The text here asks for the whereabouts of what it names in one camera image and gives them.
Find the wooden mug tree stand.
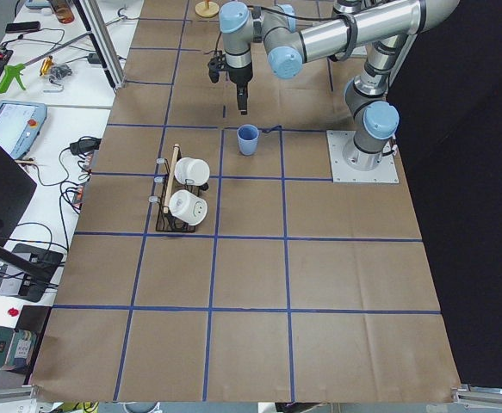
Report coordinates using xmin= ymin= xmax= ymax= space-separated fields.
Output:
xmin=195 ymin=0 xmax=220 ymax=18

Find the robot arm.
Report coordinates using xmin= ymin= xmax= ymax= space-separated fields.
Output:
xmin=208 ymin=0 xmax=458 ymax=171

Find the black power adapter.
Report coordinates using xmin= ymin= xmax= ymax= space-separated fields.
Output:
xmin=69 ymin=136 xmax=102 ymax=155

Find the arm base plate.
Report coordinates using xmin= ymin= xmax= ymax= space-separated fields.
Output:
xmin=326 ymin=130 xmax=400 ymax=184

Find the green glue gun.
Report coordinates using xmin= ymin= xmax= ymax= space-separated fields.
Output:
xmin=0 ymin=64 xmax=26 ymax=94

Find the aluminium frame post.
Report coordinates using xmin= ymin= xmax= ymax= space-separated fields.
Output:
xmin=74 ymin=0 xmax=125 ymax=90

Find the green power supply box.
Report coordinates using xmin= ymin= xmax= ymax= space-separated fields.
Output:
xmin=0 ymin=326 xmax=37 ymax=370

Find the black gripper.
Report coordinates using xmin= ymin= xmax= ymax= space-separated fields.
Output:
xmin=227 ymin=64 xmax=251 ymax=115

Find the white smiley mug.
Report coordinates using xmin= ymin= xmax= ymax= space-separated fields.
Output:
xmin=169 ymin=189 xmax=208 ymax=225

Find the black wire mug rack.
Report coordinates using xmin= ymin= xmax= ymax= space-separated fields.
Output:
xmin=149 ymin=143 xmax=210 ymax=233

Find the teach pendant tablet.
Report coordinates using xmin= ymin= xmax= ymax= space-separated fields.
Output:
xmin=0 ymin=100 xmax=47 ymax=160

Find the black smartphone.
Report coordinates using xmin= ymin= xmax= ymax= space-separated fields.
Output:
xmin=5 ymin=21 xmax=40 ymax=34

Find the blue plastic cup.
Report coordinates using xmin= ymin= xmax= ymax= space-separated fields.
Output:
xmin=237 ymin=124 xmax=260 ymax=156

